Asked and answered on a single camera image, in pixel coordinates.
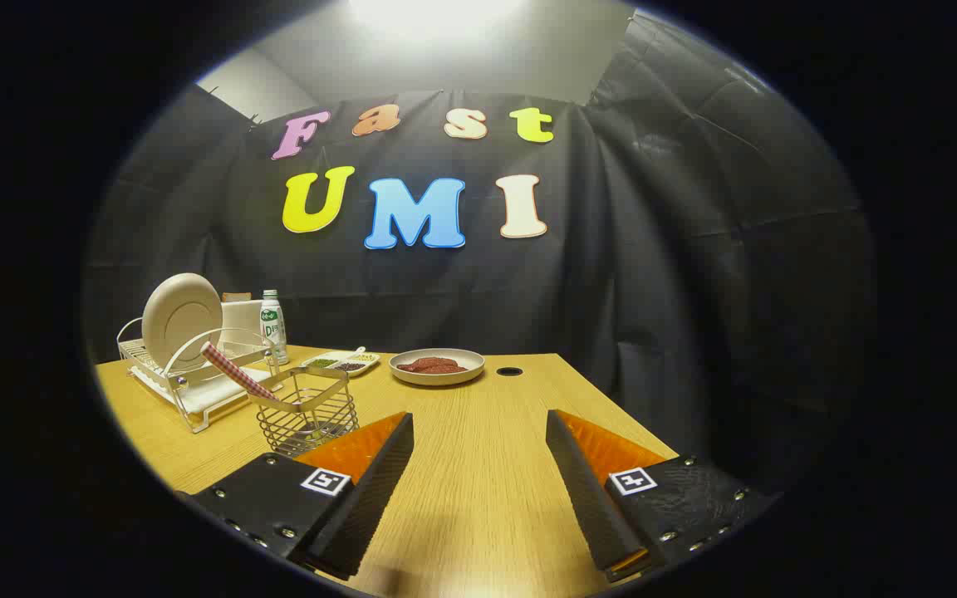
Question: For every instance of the red meat slice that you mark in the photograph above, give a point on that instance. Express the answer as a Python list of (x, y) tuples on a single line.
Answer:
[(448, 365), (416, 365)]

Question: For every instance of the beige plate with meat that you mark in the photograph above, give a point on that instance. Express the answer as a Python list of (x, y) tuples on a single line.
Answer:
[(437, 376)]

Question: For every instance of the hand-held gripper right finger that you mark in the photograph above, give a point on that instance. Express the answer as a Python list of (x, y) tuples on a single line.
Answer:
[(586, 490)]

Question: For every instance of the beige round plate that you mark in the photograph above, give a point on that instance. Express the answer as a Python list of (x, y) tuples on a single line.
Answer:
[(179, 320)]

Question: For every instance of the white green drink bottle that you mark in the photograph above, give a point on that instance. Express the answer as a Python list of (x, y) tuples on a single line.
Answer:
[(272, 328)]

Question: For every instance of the white drip tray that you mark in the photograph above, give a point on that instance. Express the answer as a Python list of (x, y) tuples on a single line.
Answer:
[(217, 397)]

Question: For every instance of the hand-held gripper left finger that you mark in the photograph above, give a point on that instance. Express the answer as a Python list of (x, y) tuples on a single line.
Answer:
[(370, 490)]

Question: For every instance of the white toaster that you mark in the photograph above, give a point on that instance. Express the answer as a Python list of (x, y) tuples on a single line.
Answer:
[(242, 320)]

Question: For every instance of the white divided condiment dish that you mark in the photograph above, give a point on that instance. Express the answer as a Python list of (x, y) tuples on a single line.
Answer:
[(341, 362)]

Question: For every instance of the black backdrop cloth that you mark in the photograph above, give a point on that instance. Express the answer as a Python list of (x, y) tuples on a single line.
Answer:
[(653, 274)]

